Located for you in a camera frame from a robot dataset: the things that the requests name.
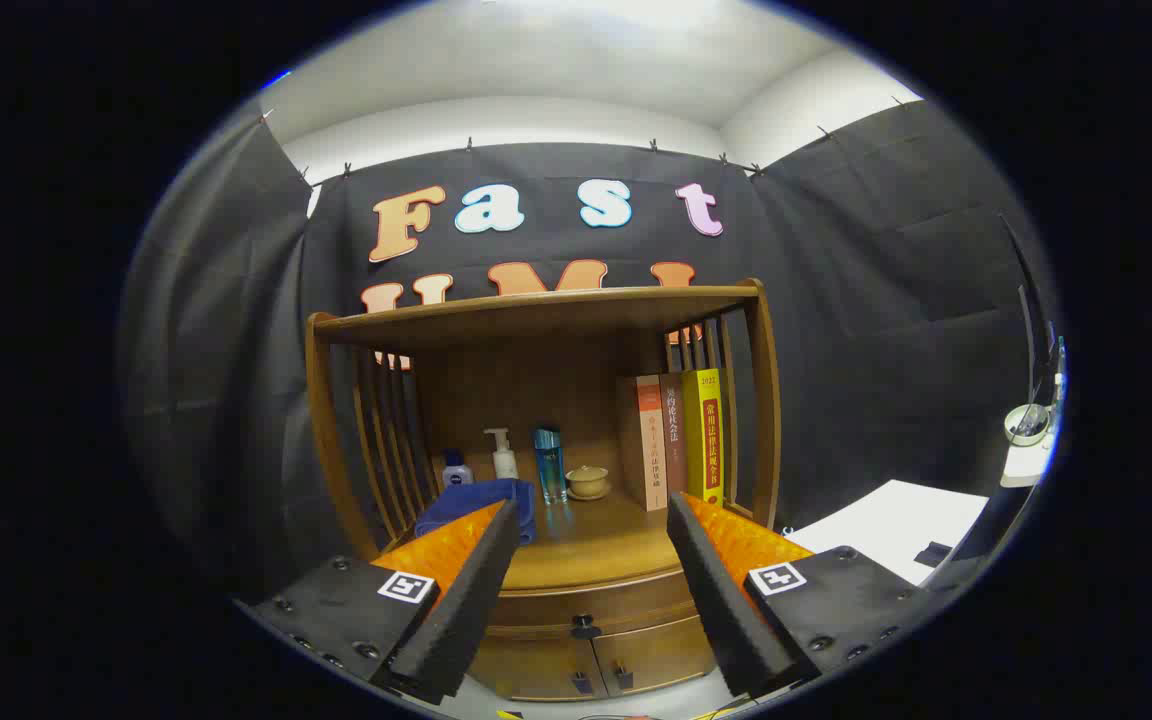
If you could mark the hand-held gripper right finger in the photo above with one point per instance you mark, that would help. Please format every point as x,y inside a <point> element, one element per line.
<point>721,610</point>

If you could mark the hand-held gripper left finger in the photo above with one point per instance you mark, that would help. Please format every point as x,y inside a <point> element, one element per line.
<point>466,610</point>

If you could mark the wooden drawer with black knob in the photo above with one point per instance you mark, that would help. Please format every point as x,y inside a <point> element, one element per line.
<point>626,605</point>

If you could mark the wooden cabinet door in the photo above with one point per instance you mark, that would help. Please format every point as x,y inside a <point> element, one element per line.
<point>656,655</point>
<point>536,668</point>

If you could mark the wooden countertop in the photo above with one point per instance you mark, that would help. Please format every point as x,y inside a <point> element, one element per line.
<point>596,545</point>

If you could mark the wooden cabinet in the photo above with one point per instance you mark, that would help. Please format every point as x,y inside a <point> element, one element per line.
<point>536,380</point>

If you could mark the folded blue towel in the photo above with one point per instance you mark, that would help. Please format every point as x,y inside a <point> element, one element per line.
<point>481,493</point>

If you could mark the small white blue-capped bottle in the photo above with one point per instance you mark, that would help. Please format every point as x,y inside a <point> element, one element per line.
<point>456,472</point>

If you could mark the white pump bottle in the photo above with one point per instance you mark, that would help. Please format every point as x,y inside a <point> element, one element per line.
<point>505,463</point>

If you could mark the tall blue glass bottle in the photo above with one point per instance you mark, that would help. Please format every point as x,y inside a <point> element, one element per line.
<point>550,465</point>

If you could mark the tan book with orange spine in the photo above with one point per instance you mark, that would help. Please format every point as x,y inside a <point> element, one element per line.
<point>651,450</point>

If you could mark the beige lidded teacup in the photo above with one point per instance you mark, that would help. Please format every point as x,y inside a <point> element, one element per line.
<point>588,482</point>

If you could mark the yellow book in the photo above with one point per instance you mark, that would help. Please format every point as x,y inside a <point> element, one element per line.
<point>704,430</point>

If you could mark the brown book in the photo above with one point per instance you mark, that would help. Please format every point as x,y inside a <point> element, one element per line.
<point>674,430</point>

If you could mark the white side desk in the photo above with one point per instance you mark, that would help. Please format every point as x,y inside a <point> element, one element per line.
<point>1026,467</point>

